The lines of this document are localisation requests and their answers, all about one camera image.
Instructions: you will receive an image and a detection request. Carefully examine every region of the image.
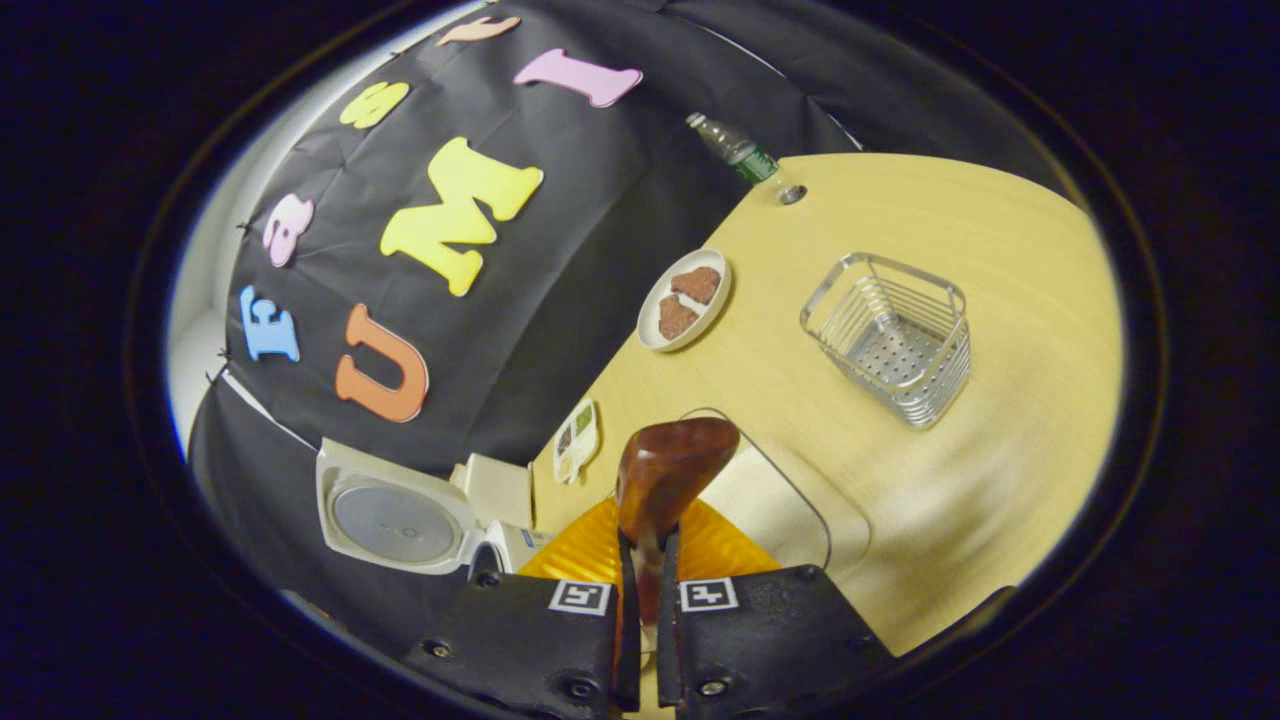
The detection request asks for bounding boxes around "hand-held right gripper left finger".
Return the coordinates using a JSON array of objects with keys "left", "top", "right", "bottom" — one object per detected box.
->
[{"left": 405, "top": 497, "right": 641, "bottom": 716}]

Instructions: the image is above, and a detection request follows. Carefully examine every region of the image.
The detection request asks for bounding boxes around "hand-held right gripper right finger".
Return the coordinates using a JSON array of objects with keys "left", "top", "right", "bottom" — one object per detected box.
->
[{"left": 655, "top": 497, "right": 896, "bottom": 720}]

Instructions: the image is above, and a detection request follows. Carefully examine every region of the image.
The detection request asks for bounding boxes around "clear rice container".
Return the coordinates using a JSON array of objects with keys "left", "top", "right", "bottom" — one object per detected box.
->
[{"left": 680, "top": 406, "right": 873, "bottom": 601}]

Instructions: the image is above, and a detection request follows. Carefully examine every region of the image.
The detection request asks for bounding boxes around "white rice cooker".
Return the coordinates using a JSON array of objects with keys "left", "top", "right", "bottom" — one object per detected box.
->
[{"left": 316, "top": 438, "right": 551, "bottom": 581}]

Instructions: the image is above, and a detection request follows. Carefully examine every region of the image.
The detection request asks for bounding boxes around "brown wooden spoon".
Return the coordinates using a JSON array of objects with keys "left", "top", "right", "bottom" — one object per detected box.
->
[{"left": 615, "top": 417, "right": 741, "bottom": 661}]

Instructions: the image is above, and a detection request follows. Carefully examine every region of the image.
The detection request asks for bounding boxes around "metal wire chopstick holder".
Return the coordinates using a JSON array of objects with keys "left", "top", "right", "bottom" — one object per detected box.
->
[{"left": 798, "top": 252, "right": 973, "bottom": 431}]

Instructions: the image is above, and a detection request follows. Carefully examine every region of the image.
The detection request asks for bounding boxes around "white toaster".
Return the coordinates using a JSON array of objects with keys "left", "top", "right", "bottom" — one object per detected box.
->
[{"left": 450, "top": 452, "right": 536, "bottom": 531}]

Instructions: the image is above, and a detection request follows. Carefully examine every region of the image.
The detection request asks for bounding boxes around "white divided condiment dish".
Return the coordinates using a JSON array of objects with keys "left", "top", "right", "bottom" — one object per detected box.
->
[{"left": 553, "top": 398, "right": 601, "bottom": 486}]

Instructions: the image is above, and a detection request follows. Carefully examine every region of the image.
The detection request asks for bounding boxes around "white round plate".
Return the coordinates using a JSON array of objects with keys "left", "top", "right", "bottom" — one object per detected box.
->
[{"left": 636, "top": 248, "right": 733, "bottom": 353}]

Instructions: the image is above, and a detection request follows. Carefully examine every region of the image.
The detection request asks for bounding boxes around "brown meat piece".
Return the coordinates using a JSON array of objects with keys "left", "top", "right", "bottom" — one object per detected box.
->
[
  {"left": 670, "top": 266, "right": 723, "bottom": 306},
  {"left": 658, "top": 295, "right": 701, "bottom": 341}
]

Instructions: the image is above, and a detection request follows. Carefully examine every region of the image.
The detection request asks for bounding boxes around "green label water bottle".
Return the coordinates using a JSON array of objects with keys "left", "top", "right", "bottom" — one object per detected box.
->
[{"left": 686, "top": 112, "right": 809, "bottom": 207}]

